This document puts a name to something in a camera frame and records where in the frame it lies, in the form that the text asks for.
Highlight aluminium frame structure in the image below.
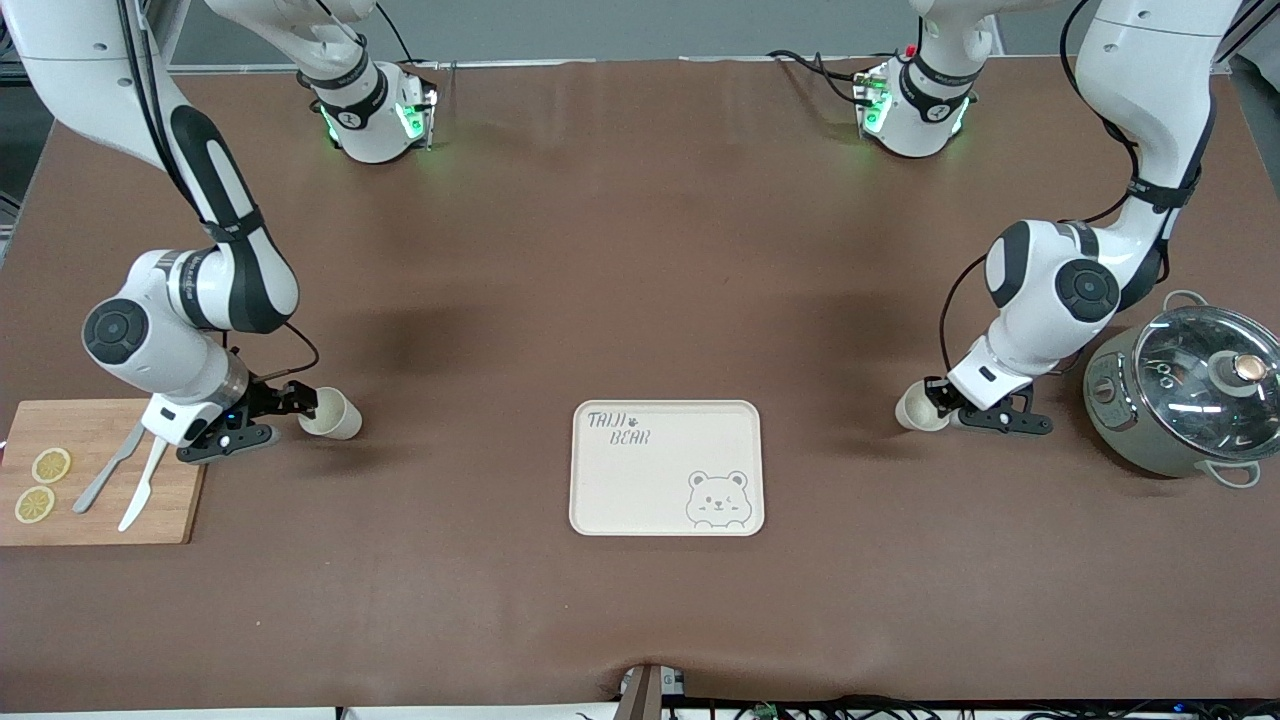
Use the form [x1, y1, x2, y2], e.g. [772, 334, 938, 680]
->
[125, 0, 193, 73]

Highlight silver table edge rail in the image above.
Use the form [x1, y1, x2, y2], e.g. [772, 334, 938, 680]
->
[160, 58, 601, 76]

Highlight glass pot lid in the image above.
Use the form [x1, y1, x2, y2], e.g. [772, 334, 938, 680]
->
[1133, 305, 1280, 446]

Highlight cream tray with bear print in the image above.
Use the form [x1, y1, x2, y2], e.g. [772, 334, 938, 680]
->
[569, 399, 766, 538]

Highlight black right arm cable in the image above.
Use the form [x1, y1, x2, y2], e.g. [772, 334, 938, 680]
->
[115, 0, 321, 386]

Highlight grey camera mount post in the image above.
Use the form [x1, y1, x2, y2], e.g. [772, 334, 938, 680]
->
[612, 662, 689, 720]

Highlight white plastic knife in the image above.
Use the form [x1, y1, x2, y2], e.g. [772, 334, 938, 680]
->
[117, 437, 169, 533]

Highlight bamboo cutting board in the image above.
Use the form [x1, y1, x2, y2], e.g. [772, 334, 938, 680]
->
[0, 398, 208, 547]

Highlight black right base cable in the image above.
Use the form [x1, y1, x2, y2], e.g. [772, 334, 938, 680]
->
[375, 0, 419, 66]

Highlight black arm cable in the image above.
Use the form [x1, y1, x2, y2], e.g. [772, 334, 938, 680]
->
[940, 0, 1216, 376]
[115, 0, 321, 386]

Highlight black left base cables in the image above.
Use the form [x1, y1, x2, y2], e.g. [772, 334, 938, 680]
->
[767, 48, 873, 109]

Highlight white plastic cup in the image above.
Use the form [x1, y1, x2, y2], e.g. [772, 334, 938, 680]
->
[895, 380, 951, 433]
[298, 388, 363, 441]

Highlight grey electric cooking pot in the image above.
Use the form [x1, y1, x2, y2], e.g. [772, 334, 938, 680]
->
[1083, 290, 1280, 489]

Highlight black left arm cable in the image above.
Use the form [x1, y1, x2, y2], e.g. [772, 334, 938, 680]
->
[940, 0, 1216, 376]

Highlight grey plastic knife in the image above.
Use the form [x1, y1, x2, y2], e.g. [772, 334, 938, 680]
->
[72, 425, 146, 515]

